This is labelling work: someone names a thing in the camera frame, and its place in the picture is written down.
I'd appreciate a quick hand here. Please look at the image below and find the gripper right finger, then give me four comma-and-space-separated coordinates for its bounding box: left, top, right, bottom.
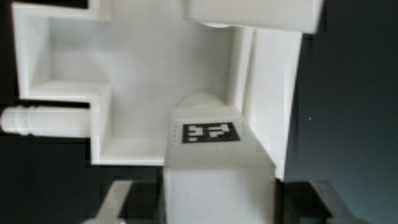
273, 181, 367, 224

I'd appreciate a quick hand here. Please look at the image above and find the white chair seat part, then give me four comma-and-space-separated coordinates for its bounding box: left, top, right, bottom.
0, 0, 302, 178

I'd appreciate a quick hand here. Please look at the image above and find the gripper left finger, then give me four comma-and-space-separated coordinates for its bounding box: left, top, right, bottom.
81, 180, 159, 224

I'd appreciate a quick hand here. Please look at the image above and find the white chair leg block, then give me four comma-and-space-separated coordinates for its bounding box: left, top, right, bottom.
163, 93, 275, 224
186, 0, 325, 34

